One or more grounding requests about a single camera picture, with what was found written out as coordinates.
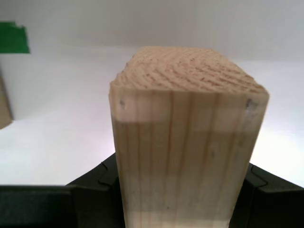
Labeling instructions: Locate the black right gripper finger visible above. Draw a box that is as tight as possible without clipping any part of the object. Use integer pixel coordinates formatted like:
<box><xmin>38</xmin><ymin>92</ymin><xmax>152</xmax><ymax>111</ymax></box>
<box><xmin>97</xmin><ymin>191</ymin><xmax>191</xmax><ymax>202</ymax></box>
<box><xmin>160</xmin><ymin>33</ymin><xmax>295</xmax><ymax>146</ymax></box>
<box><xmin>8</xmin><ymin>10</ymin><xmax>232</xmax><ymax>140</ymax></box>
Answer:
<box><xmin>228</xmin><ymin>162</ymin><xmax>304</xmax><ymax>228</ymax></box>
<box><xmin>0</xmin><ymin>152</ymin><xmax>127</xmax><ymax>228</ymax></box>

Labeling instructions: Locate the green tape piece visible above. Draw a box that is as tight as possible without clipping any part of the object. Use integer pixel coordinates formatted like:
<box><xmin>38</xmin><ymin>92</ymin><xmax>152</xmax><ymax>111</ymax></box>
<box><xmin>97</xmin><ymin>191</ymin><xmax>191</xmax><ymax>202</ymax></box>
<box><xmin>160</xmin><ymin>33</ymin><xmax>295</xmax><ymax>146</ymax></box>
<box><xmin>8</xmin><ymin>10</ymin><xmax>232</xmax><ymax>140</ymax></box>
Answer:
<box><xmin>0</xmin><ymin>21</ymin><xmax>31</xmax><ymax>55</ymax></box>

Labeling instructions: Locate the light wooden block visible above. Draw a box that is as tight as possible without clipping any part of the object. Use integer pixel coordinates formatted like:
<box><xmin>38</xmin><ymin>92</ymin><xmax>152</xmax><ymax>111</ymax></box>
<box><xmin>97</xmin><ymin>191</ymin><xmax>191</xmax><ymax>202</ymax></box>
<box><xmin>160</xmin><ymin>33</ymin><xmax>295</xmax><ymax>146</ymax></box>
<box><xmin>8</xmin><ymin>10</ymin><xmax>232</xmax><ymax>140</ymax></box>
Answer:
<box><xmin>108</xmin><ymin>46</ymin><xmax>270</xmax><ymax>228</ymax></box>

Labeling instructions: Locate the open brown cardboard box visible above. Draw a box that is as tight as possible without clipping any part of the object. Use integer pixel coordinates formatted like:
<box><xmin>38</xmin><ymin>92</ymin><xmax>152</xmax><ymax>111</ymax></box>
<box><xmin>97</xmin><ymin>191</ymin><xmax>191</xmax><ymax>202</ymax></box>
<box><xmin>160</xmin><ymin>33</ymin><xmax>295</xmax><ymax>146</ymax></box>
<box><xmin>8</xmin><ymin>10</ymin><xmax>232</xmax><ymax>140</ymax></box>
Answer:
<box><xmin>0</xmin><ymin>70</ymin><xmax>13</xmax><ymax>130</ymax></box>

